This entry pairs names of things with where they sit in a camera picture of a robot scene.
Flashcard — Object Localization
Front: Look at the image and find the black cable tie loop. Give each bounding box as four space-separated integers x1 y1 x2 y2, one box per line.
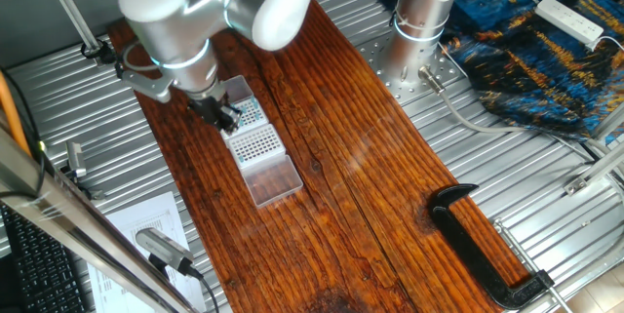
80 37 114 60

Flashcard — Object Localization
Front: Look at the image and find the thin black cable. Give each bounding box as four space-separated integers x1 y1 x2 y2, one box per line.
0 66 48 202

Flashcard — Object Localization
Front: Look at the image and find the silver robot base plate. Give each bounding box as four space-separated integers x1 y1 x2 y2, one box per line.
358 34 467 105

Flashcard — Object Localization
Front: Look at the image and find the small silver camera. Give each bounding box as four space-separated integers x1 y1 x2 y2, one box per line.
64 140 89 179

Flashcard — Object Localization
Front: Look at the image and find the black camera cable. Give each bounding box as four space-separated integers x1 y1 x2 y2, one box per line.
192 266 221 313

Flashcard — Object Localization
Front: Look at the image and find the aluminium profile bar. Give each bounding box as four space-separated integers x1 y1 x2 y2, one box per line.
563 102 624 197

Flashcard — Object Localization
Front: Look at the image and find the blue patterned cloth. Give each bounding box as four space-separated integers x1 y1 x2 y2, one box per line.
365 0 624 144

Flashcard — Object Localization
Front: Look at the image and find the thin aluminium rail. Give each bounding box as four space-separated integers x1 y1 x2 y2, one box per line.
36 0 111 68

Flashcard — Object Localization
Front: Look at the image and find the printed paper sheet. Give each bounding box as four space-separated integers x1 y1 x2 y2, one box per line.
86 190 209 313

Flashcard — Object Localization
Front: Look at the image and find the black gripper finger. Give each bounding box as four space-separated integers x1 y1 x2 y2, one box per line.
221 102 244 133
210 113 234 134

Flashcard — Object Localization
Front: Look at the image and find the black C-clamp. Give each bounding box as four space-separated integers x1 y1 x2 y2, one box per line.
427 183 575 313

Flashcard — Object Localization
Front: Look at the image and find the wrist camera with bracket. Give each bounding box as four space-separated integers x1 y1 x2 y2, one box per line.
119 67 173 104

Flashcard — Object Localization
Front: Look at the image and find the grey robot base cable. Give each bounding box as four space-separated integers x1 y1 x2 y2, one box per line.
417 65 599 161

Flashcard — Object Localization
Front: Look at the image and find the orange tube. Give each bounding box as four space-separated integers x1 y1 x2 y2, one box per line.
0 71 31 158

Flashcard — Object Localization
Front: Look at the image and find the black keyboard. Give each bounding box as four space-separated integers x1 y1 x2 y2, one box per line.
0 204 92 313

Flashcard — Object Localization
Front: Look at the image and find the white power strip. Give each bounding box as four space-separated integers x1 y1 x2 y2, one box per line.
534 0 605 46

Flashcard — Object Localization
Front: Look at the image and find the silver depth camera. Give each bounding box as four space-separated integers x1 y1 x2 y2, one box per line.
135 227 204 280

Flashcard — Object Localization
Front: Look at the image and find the white plug cable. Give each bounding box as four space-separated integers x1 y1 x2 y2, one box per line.
587 34 624 54

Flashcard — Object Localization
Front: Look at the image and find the brown wooden board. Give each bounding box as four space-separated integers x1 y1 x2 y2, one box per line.
106 0 532 313

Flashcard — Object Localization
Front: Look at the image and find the white pipette tip box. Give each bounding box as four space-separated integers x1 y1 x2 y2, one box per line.
227 123 304 210
218 74 271 149

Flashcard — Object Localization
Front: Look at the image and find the steel frame bar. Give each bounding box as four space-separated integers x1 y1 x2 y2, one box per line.
0 122 199 313

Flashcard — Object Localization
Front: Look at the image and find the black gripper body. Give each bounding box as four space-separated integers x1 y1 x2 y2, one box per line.
187 94 228 122

